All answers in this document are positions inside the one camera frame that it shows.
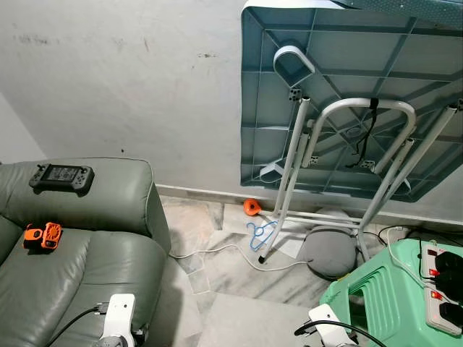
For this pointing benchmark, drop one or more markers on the grey green leather sofa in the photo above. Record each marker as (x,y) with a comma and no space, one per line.
(108,275)

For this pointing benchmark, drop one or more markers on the black plug adapter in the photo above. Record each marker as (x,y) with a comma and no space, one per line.
(451,314)
(448,264)

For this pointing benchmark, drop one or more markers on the white power strip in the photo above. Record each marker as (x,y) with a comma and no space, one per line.
(432,300)

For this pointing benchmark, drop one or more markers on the green plastic stool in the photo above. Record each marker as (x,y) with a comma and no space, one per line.
(391,303)

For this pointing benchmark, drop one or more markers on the grey round cushion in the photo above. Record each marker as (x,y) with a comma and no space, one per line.
(329,253)

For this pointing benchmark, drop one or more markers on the folded blue grey table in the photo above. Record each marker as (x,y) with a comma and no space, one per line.
(340,58)

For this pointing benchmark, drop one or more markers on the small orange round object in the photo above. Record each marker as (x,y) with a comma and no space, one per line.
(251,207)

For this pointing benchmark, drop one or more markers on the blue clothes hanger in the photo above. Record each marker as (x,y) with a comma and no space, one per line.
(257,242)

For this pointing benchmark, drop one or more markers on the black handheld game controller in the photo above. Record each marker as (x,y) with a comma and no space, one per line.
(61,178)

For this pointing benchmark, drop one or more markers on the small orange black device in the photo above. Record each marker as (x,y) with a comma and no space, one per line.
(42,236)

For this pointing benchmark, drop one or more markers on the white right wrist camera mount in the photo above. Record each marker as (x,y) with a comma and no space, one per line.
(329,325)

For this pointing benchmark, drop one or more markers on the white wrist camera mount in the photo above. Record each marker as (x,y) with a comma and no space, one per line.
(329,325)
(119,314)

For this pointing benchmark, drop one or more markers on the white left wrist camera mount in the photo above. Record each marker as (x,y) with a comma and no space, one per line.
(119,314)

